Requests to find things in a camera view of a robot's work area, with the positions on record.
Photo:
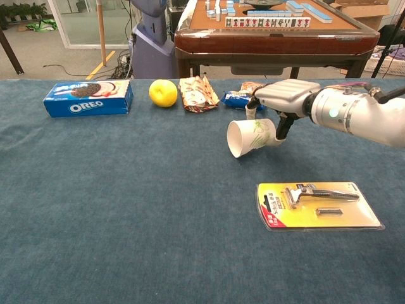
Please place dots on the small blue Oreo pack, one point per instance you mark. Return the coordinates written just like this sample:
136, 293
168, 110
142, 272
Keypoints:
235, 98

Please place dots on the potted green plants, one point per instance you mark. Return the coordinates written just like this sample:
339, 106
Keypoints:
22, 11

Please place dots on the row of face-up mahjong tiles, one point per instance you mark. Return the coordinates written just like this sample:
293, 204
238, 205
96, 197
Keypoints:
267, 22

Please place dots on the dark slanted table leg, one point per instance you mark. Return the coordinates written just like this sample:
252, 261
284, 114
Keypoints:
11, 50

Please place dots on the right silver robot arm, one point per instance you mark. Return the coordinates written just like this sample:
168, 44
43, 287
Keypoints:
364, 117

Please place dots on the wooden pole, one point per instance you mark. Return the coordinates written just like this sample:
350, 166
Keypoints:
102, 35

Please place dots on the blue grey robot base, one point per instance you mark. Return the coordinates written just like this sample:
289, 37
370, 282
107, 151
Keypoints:
153, 47

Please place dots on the black tripod stand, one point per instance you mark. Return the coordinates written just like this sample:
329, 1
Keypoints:
384, 44

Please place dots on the white red snack packet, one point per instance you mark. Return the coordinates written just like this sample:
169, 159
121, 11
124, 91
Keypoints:
197, 95

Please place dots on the blue felt table cloth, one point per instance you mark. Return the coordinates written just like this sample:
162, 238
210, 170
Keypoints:
142, 206

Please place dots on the row of blue-backed mahjong tiles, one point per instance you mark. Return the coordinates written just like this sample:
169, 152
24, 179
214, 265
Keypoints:
269, 13

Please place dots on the yellow apple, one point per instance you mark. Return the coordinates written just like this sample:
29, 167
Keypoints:
163, 93

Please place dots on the white paper cup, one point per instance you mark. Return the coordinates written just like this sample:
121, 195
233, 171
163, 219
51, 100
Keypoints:
250, 136

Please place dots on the yellow razor blister pack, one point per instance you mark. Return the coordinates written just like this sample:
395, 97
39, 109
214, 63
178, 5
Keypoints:
319, 209

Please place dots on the white plastic basket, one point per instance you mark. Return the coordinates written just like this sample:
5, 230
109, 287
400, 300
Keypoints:
386, 66

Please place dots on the diagonal row of blue-backed tiles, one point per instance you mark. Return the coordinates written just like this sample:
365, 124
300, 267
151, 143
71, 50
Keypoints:
318, 13

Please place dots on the cardboard box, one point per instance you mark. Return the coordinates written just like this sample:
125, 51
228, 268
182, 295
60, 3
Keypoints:
364, 12

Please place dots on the green bag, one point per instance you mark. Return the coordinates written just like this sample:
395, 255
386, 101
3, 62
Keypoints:
42, 25

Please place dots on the blue Oreo cookie box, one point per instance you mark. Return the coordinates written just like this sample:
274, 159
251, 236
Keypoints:
88, 101

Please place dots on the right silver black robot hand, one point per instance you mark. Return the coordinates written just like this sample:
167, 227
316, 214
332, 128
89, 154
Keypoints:
291, 96

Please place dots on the brown mahjong table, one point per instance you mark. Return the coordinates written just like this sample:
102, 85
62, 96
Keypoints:
269, 44

